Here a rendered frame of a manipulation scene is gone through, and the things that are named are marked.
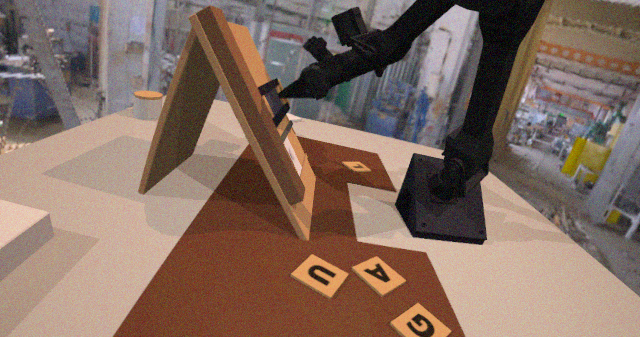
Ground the pale pink flat card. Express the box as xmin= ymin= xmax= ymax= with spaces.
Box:
xmin=286 ymin=113 xmax=302 ymax=122

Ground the wooden a-frame board stand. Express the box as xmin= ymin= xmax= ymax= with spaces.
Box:
xmin=138 ymin=6 xmax=316 ymax=241

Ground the grey cylindrical canister with orange lid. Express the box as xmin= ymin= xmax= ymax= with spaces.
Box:
xmin=133 ymin=90 xmax=163 ymax=120

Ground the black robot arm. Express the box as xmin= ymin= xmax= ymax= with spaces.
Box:
xmin=331 ymin=0 xmax=545 ymax=204

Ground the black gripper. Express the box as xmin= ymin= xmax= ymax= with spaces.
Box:
xmin=278 ymin=52 xmax=354 ymax=101

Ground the white paper ticket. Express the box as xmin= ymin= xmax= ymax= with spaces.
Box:
xmin=284 ymin=137 xmax=302 ymax=176

